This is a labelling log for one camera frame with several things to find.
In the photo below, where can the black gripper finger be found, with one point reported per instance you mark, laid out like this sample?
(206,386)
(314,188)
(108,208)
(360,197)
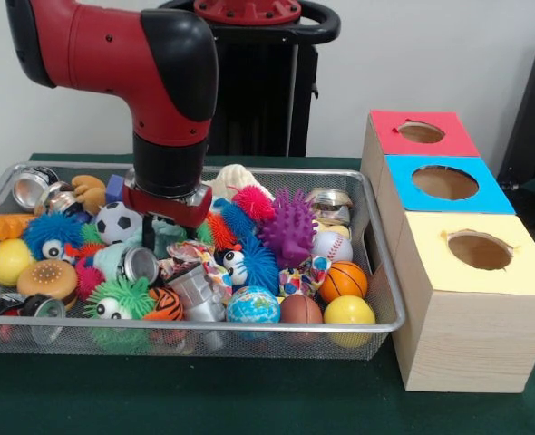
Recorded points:
(192,232)
(148,233)

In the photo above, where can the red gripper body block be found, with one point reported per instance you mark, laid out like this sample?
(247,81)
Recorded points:
(172,210)

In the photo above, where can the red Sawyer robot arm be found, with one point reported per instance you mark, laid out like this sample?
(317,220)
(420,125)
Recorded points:
(158,90)

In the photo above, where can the shallow metal mesh bin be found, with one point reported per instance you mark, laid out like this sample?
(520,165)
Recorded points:
(249,344)

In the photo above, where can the wooden box with three holes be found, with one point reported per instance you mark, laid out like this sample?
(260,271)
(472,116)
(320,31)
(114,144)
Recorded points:
(467,344)

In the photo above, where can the black and white soccer ball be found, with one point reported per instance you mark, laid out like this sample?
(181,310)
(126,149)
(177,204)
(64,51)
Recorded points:
(118,222)

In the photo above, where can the blue spiky toy with eyes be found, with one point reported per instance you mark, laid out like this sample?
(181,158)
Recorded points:
(254,265)

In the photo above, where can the cream knit cloth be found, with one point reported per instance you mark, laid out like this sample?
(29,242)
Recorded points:
(236,176)

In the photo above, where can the green spiky toy with eye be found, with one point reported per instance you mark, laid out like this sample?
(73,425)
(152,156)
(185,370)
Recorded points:
(120,299)

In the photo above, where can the globe print ball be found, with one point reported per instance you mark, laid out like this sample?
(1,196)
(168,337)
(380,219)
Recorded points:
(253,306)

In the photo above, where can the purple spiky monster toy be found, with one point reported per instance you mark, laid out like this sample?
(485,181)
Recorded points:
(290,231)

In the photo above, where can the white baseball toy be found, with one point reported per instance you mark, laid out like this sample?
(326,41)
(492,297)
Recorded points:
(333,247)

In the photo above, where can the orange basketball toy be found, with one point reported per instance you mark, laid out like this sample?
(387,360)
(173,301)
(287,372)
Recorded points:
(343,281)

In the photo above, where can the yellow ball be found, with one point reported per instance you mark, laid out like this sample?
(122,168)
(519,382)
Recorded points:
(349,312)

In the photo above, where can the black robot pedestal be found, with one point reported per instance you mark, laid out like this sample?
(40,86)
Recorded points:
(258,90)

